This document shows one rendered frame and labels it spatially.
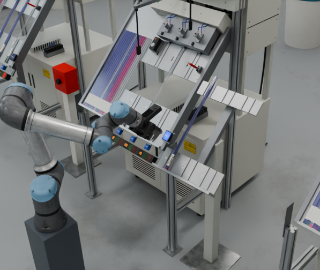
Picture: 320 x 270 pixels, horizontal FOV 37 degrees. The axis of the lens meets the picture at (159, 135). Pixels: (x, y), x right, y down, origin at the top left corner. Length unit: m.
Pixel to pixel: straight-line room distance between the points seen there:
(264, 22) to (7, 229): 1.98
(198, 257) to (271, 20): 1.40
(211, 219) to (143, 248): 0.52
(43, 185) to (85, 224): 0.96
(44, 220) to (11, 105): 0.57
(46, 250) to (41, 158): 0.42
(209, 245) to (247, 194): 0.68
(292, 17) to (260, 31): 2.64
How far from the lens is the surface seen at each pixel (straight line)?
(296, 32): 5.43
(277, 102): 4.37
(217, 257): 2.86
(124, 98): 2.70
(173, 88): 3.20
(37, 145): 2.21
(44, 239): 2.27
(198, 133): 2.73
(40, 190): 2.18
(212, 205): 2.53
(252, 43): 2.75
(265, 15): 2.78
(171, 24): 2.65
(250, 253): 2.91
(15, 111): 2.00
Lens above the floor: 2.11
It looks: 33 degrees down
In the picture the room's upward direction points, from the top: 2 degrees counter-clockwise
